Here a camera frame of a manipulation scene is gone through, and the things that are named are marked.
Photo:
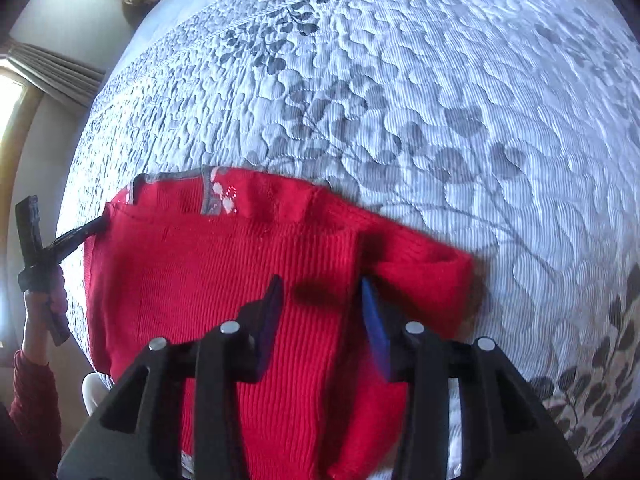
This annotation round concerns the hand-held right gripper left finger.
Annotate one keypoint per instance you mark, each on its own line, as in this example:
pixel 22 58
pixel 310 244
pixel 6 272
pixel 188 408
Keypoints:
pixel 267 322

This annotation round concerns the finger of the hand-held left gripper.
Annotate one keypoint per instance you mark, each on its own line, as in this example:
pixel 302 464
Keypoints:
pixel 80 234
pixel 29 220

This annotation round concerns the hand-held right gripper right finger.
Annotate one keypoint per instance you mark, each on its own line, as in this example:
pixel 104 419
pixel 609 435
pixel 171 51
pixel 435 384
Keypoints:
pixel 376 330

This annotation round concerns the red knitted sweater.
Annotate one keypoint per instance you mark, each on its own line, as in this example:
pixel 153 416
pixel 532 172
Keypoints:
pixel 225 260

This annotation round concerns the white rounded object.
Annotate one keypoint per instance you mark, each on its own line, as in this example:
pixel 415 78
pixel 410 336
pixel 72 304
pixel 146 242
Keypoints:
pixel 97 395

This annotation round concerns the beige curtain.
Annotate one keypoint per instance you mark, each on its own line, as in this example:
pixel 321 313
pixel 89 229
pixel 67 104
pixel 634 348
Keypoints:
pixel 50 70

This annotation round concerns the grey quilted leaf-print bedspread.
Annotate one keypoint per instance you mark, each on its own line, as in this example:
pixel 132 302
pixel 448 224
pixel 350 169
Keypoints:
pixel 400 110

